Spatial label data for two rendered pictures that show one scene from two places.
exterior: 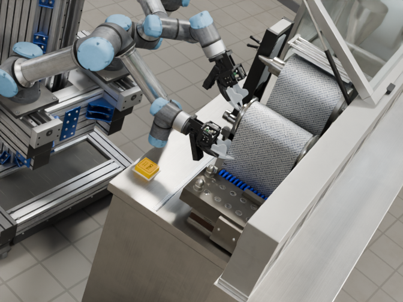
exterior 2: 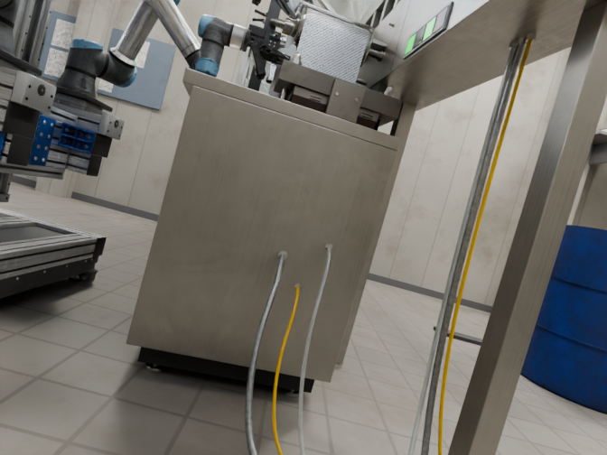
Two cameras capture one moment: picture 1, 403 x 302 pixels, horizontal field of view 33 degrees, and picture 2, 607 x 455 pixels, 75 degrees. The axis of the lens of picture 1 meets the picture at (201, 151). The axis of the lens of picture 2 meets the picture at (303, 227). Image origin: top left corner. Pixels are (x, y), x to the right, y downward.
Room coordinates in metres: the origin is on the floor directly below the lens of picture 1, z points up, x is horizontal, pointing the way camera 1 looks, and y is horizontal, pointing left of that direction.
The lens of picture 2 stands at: (0.63, 0.44, 0.61)
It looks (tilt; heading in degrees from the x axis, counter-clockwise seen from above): 3 degrees down; 331
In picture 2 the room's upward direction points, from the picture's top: 16 degrees clockwise
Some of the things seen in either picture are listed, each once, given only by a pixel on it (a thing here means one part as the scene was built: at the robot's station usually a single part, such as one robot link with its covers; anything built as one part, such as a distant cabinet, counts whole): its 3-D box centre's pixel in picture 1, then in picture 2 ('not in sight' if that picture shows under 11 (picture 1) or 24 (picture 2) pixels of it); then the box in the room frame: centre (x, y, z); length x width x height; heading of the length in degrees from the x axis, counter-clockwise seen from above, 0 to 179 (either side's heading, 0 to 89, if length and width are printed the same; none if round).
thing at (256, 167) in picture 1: (255, 168); (326, 68); (1.93, -0.20, 1.12); 0.23 x 0.01 x 0.18; 72
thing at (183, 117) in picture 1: (183, 122); (238, 38); (2.03, 0.10, 1.11); 0.08 x 0.05 x 0.08; 162
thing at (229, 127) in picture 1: (225, 145); (275, 78); (2.07, -0.08, 1.05); 0.06 x 0.05 x 0.31; 72
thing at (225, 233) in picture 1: (226, 235); (345, 101); (1.71, -0.19, 0.97); 0.10 x 0.03 x 0.11; 72
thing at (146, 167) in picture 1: (147, 168); not in sight; (1.95, 0.17, 0.91); 0.07 x 0.07 x 0.02; 72
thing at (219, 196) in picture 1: (238, 212); (336, 95); (1.81, -0.20, 1.00); 0.40 x 0.16 x 0.06; 72
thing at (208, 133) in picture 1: (201, 132); (262, 43); (2.00, 0.02, 1.12); 0.12 x 0.08 x 0.09; 72
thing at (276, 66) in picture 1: (279, 68); (291, 27); (2.27, -0.16, 1.34); 0.06 x 0.06 x 0.06; 72
